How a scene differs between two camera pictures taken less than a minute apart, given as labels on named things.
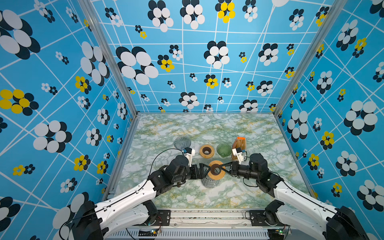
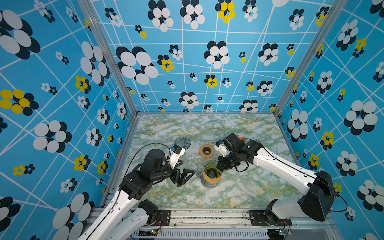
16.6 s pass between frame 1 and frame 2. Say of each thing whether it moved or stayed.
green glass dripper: moved
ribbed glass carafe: stayed
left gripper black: moved
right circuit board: stayed
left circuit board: stayed
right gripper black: moved
